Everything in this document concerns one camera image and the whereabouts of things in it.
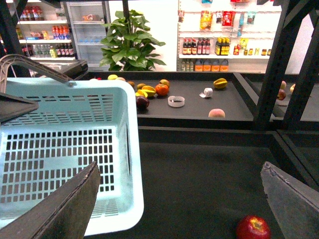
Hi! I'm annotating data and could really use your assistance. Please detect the pale fruit on right tray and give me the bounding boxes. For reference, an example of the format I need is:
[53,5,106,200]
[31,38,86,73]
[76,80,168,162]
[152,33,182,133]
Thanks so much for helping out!
[280,81,287,90]

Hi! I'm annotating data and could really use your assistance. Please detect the light blue plastic basket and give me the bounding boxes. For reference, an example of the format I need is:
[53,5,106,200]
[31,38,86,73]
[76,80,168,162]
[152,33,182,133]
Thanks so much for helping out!
[0,54,144,236]

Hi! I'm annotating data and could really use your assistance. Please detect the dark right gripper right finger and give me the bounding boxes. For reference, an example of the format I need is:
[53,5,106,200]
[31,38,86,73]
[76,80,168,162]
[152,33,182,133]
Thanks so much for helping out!
[261,161,319,239]

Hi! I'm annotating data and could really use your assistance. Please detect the green apple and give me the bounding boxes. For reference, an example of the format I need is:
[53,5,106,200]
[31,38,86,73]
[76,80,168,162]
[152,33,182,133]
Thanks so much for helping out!
[108,74,118,80]

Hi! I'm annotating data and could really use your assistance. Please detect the red apple near front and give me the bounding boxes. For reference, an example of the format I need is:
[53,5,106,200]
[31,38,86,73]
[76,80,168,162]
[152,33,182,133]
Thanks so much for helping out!
[236,215,271,239]

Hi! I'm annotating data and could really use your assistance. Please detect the black display tray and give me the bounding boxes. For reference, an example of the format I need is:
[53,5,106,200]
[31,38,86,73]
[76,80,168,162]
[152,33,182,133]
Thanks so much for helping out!
[74,71,260,130]

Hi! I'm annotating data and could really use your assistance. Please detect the black metal frame post right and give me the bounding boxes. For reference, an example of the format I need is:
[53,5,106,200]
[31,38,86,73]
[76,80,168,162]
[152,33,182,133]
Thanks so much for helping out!
[253,0,319,129]

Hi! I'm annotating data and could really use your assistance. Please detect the right sauce bottle shelf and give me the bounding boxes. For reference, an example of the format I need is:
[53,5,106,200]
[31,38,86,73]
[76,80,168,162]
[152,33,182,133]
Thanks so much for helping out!
[176,0,282,73]

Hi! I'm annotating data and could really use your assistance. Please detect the orange persimmon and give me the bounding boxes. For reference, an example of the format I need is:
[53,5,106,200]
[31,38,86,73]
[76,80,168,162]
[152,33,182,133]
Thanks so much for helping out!
[155,84,169,97]

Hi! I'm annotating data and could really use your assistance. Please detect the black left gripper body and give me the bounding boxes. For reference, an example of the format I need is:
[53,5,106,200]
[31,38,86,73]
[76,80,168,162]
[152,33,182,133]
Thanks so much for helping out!
[0,93,39,122]

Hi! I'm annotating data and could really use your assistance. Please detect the yellow starfruit far right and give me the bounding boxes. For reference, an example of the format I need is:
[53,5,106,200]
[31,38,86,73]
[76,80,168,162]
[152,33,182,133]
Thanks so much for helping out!
[213,78,228,90]

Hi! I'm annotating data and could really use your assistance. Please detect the black metal frame post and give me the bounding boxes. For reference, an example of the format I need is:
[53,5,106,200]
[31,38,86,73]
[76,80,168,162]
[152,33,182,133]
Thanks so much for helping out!
[253,0,319,129]
[0,0,27,56]

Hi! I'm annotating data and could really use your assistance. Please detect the yellow starfruit centre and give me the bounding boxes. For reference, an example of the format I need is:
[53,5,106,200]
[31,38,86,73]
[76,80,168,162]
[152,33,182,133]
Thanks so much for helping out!
[135,86,156,98]

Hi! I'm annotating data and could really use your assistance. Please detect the pale peach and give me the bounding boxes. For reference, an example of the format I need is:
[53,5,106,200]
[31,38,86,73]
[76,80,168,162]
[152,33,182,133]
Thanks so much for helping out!
[208,109,225,118]

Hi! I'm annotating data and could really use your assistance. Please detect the small mango behind persimmon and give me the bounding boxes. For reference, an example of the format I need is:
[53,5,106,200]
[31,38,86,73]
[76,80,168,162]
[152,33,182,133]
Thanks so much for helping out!
[159,79,170,88]

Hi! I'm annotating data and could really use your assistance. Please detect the black metal frame post left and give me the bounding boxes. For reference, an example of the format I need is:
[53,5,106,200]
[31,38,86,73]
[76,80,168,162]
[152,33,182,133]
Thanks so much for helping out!
[0,0,27,56]

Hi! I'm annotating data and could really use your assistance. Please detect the left drinks shelf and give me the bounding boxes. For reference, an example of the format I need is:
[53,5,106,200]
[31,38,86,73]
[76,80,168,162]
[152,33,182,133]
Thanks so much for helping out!
[0,0,76,61]

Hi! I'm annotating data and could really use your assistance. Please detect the dark purple plum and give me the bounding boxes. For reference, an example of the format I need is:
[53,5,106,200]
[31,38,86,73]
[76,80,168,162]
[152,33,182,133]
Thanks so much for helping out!
[136,96,150,110]

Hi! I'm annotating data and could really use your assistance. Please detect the small brown fruit by starfruit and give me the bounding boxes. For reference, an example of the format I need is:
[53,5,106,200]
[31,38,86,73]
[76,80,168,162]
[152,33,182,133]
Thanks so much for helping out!
[137,83,146,90]

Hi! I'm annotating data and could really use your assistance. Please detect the yellow starfruit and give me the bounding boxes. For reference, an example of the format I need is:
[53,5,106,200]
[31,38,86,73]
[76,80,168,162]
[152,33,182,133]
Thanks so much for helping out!
[135,86,156,98]
[213,78,228,90]

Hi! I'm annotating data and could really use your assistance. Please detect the pale tan melon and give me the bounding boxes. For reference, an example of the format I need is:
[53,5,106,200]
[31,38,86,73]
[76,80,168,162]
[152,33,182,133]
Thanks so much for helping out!
[115,77,126,82]

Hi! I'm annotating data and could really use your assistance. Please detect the red fruit on right tray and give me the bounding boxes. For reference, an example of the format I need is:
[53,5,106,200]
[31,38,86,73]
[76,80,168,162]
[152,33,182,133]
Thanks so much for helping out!
[277,89,287,101]

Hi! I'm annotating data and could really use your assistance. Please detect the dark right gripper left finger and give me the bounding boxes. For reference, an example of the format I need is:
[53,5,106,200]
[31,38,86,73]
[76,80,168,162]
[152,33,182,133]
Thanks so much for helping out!
[0,162,100,239]

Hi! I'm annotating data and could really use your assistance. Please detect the glass door refrigerator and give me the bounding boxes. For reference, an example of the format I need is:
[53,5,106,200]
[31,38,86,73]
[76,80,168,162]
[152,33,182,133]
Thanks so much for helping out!
[64,0,110,71]

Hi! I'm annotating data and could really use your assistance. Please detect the green potted plant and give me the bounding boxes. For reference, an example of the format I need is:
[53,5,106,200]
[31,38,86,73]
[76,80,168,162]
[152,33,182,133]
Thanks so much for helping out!
[99,10,165,71]

